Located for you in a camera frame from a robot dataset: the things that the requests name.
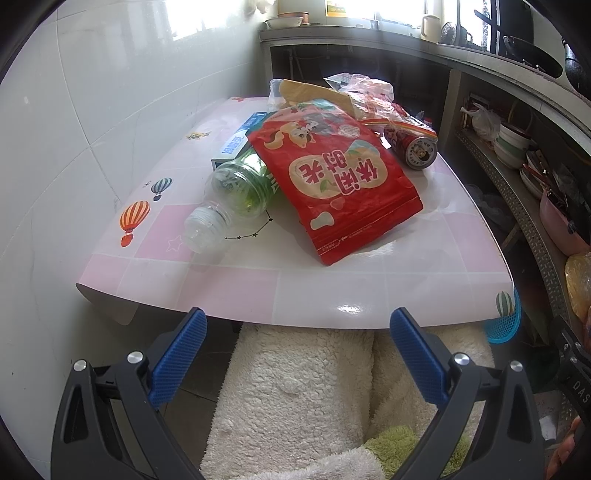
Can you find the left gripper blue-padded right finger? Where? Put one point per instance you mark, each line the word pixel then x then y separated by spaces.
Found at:
pixel 508 443

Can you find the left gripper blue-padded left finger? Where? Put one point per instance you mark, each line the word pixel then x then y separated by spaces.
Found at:
pixel 87 443

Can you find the red drink can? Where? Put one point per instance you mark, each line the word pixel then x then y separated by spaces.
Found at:
pixel 417 147

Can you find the red snack bag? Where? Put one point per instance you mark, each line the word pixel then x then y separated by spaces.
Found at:
pixel 347 189

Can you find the green plastic bottle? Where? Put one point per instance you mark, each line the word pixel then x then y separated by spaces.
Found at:
pixel 236 192

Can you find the blue toothpaste box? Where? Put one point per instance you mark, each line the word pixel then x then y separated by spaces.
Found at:
pixel 238 142

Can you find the clear plastic food wrapper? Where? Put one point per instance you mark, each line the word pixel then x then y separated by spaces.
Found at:
pixel 374 105

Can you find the brown paper bag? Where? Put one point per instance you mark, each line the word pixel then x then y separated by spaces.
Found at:
pixel 294 93

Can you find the blue plastic trash basket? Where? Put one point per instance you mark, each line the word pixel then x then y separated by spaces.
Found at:
pixel 503 328

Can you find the person's right hand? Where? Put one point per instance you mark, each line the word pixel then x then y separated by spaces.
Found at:
pixel 561 454

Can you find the yellow plastic bag on shelf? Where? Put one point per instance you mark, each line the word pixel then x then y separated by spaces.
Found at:
pixel 578 280

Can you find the pink pot on shelf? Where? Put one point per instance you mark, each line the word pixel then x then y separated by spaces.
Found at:
pixel 555 225

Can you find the pink patterned table cover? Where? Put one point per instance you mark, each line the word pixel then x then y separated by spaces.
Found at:
pixel 444 265

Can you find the stack of white bowls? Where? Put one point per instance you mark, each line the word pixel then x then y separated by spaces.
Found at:
pixel 511 145

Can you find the white plastic bag on shelf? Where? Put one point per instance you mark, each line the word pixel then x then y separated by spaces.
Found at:
pixel 485 123

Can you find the black wok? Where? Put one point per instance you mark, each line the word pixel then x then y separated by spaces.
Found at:
pixel 531 55

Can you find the cream electric kettle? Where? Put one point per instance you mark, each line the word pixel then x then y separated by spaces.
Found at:
pixel 431 28

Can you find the copper coloured pot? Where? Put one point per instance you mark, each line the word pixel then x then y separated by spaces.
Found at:
pixel 303 15

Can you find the white bowl on counter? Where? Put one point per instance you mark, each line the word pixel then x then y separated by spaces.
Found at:
pixel 284 22

